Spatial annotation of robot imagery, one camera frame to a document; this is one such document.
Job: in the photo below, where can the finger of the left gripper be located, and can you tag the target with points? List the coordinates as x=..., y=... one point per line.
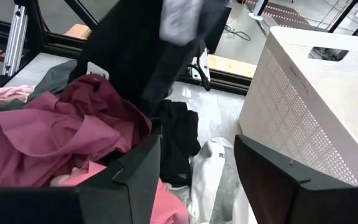
x=132, y=87
x=166, y=84

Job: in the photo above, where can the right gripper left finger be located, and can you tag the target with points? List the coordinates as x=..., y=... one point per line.
x=104, y=205

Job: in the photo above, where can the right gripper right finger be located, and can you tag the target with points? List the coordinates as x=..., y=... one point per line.
x=306, y=202

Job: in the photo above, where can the black garment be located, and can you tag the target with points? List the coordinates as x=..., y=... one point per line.
x=179, y=140

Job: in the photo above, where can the salmon pink garment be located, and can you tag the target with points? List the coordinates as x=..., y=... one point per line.
x=166, y=208

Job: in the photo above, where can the mauve maroon shirt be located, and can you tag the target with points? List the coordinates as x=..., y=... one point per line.
x=42, y=140

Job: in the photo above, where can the white garment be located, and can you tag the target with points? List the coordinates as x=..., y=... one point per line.
x=207, y=174

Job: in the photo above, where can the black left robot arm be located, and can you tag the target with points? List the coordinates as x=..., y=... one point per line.
x=216, y=25

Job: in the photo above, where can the pile of mixed clothes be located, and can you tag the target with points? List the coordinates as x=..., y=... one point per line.
x=54, y=81

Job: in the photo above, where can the white paper tag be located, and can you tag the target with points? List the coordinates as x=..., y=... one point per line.
x=98, y=71

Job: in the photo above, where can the white perforated plastic basket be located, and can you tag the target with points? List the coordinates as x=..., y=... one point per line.
x=322, y=109

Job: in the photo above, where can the white stand base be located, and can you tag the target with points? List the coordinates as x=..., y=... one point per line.
x=258, y=11

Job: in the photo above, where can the light pink garment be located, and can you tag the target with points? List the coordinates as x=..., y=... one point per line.
x=2, y=95

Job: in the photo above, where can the silver aluminium post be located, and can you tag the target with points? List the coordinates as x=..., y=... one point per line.
x=15, y=40

